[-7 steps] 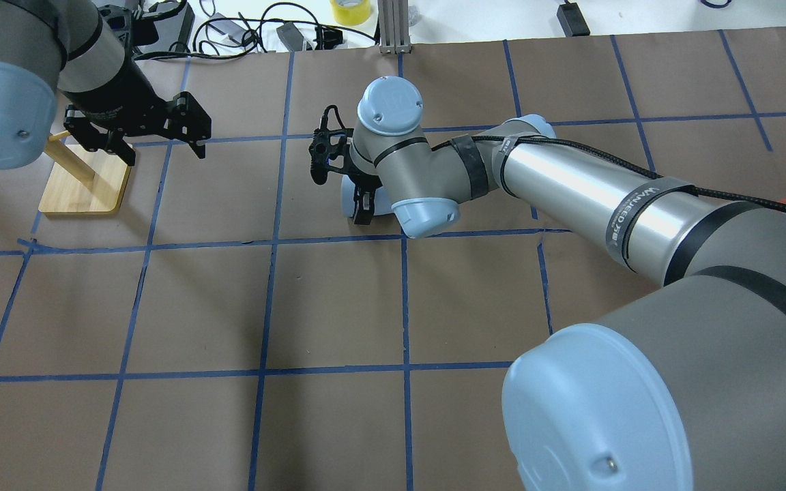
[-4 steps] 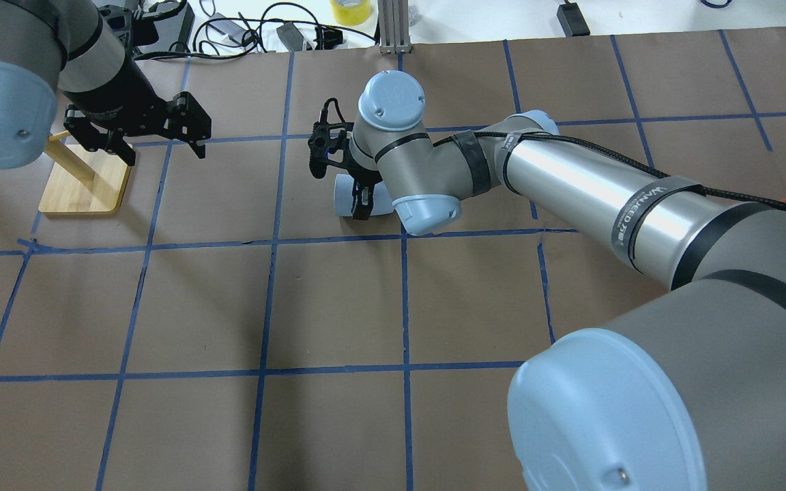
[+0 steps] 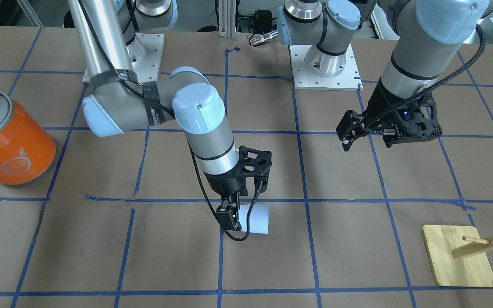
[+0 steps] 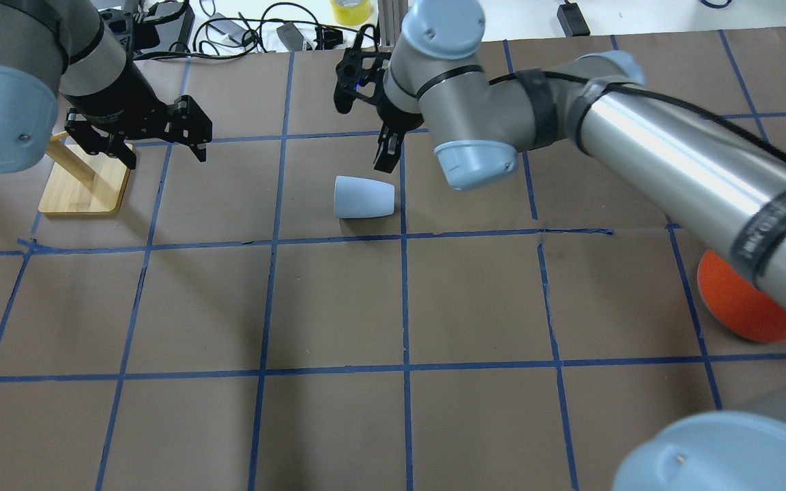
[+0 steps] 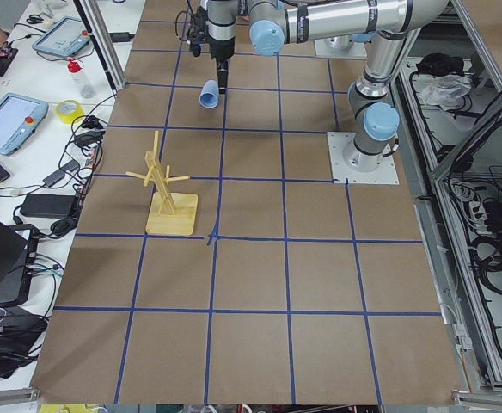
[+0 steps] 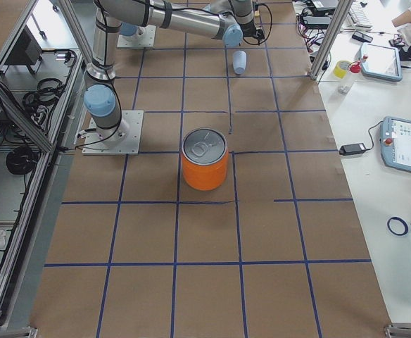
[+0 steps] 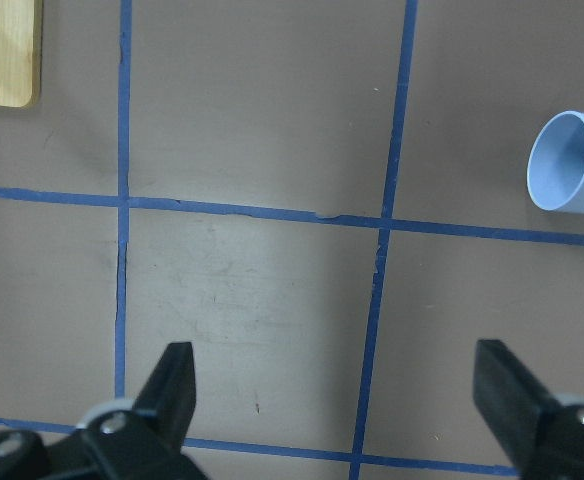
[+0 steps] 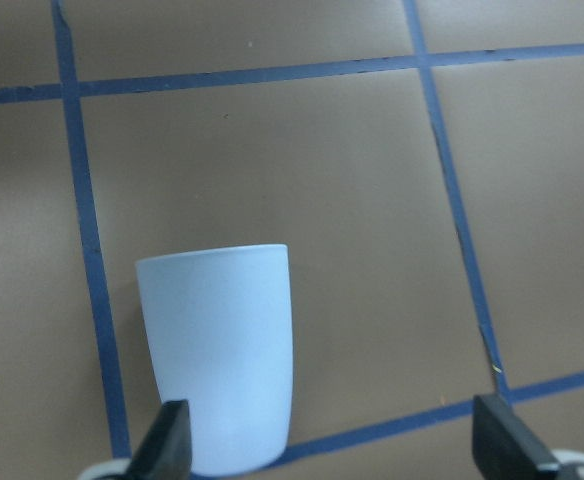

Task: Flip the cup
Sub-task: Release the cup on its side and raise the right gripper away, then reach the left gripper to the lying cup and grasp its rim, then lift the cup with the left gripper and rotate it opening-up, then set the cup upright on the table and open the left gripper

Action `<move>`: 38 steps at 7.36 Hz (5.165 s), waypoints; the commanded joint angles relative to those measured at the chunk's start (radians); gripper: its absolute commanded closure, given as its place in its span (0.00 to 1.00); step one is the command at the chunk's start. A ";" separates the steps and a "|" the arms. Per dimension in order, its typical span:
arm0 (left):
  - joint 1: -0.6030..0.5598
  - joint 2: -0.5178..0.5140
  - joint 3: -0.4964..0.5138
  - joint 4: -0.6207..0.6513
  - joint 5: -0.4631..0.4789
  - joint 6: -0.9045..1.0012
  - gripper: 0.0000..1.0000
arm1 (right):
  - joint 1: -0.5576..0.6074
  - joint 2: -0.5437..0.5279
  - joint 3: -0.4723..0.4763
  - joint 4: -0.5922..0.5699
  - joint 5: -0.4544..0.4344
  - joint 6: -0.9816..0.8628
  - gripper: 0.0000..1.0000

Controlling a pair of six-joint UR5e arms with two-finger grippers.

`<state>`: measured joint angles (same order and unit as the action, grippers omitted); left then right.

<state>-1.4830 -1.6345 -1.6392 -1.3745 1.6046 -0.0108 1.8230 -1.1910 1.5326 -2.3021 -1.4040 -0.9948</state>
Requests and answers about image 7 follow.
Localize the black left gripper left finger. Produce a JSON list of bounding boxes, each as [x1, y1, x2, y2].
[[0, 342, 207, 479]]

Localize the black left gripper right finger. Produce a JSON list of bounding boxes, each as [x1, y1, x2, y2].
[[473, 339, 584, 479]]

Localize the light blue cup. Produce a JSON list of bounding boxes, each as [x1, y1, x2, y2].
[[526, 111, 584, 214]]

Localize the wooden mug stand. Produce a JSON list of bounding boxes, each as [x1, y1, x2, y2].
[[0, 1, 43, 109]]

